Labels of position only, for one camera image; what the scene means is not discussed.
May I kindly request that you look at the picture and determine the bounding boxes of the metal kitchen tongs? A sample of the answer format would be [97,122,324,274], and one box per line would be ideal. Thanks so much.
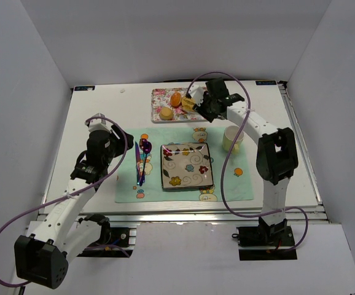
[182,95,203,113]

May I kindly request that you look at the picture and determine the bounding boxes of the yellow bread slice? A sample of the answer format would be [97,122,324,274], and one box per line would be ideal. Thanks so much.
[181,95,197,111]

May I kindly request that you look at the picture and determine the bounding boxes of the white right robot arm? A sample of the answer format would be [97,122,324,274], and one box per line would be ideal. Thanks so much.
[189,77,298,237]

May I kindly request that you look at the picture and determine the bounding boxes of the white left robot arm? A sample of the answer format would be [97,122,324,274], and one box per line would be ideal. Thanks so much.
[14,125,134,289]

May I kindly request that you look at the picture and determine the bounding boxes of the pale yellow mug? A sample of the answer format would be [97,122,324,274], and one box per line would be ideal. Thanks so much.
[222,126,244,154]

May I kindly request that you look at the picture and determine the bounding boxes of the round orange bun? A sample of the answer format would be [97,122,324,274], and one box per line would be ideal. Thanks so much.
[170,92,182,108]

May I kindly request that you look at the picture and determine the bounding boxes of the iridescent table knife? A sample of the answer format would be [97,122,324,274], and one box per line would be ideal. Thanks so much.
[135,141,141,185]

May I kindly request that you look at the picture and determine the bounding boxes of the floral rectangular tray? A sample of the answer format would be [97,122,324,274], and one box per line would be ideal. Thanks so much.
[150,87,205,123]

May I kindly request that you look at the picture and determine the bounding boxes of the small pale round cake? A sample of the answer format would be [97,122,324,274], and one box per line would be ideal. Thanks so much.
[159,107,174,120]

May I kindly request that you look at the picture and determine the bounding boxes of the purple spoon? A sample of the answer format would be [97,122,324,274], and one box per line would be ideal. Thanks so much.
[139,138,152,186]

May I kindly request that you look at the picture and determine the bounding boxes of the square floral ceramic plate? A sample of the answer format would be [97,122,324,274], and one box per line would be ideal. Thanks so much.
[160,142,214,191]

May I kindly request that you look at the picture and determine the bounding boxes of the light green placemat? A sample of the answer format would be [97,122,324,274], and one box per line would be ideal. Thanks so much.
[115,126,254,203]

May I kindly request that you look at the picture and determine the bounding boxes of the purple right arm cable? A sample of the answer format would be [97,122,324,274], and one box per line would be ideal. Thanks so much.
[186,72,310,253]

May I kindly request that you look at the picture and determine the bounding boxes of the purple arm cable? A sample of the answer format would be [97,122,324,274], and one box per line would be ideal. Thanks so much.
[0,116,134,288]
[186,72,310,253]

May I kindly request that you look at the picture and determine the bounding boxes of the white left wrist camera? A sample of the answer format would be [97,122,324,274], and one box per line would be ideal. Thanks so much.
[85,113,109,133]

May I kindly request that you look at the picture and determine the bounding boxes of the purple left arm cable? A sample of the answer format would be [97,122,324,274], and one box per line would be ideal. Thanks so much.
[0,116,134,288]

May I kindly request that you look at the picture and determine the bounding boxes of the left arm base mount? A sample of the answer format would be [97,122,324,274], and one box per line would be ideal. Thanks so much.
[66,214,136,258]

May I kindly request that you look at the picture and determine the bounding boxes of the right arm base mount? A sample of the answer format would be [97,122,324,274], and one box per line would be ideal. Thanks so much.
[232,226,297,261]

